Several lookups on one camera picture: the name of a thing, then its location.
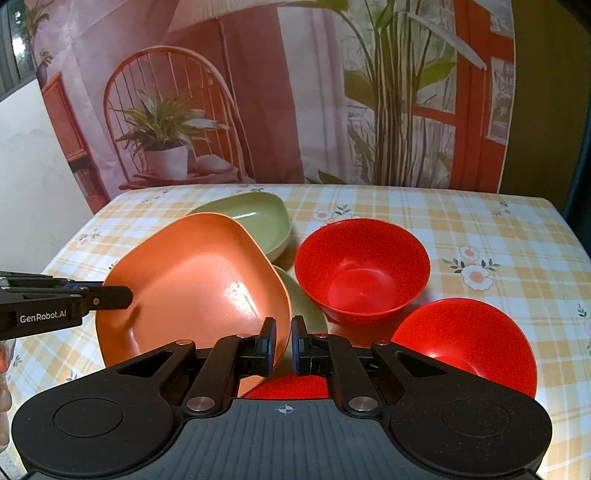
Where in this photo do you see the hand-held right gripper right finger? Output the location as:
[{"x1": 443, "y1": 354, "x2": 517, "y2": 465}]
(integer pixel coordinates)
[{"x1": 291, "y1": 315, "x2": 451, "y2": 418}]

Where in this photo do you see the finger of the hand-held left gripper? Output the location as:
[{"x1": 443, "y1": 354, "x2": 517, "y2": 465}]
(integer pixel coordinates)
[
  {"x1": 50, "y1": 285, "x2": 134, "y2": 320},
  {"x1": 0, "y1": 271, "x2": 103, "y2": 293}
]

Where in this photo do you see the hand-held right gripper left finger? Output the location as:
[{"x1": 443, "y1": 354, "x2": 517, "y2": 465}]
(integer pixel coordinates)
[{"x1": 115, "y1": 316, "x2": 278, "y2": 418}]

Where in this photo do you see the red bowl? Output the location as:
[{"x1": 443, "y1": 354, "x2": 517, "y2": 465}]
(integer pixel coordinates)
[
  {"x1": 390, "y1": 298, "x2": 539, "y2": 399},
  {"x1": 244, "y1": 373, "x2": 329, "y2": 401},
  {"x1": 294, "y1": 219, "x2": 431, "y2": 325}
]

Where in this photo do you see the orange plate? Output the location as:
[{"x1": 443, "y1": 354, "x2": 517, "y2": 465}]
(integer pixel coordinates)
[{"x1": 95, "y1": 212, "x2": 291, "y2": 398}]

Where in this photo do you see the person's left hand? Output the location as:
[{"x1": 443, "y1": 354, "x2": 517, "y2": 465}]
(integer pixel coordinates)
[{"x1": 0, "y1": 342, "x2": 14, "y2": 455}]

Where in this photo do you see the green plate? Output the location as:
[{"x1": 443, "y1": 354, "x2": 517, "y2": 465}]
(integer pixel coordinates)
[
  {"x1": 270, "y1": 265, "x2": 329, "y2": 336},
  {"x1": 189, "y1": 192, "x2": 294, "y2": 262}
]

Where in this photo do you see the yellow checked floral tablecloth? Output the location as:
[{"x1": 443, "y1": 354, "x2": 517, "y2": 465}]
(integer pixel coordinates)
[{"x1": 0, "y1": 184, "x2": 591, "y2": 480}]

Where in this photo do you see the printed room scene backdrop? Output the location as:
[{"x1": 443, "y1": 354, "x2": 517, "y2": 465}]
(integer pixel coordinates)
[{"x1": 32, "y1": 0, "x2": 516, "y2": 216}]

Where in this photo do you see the dark window frame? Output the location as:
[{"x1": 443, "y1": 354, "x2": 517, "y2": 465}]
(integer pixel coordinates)
[{"x1": 0, "y1": 0, "x2": 38, "y2": 99}]

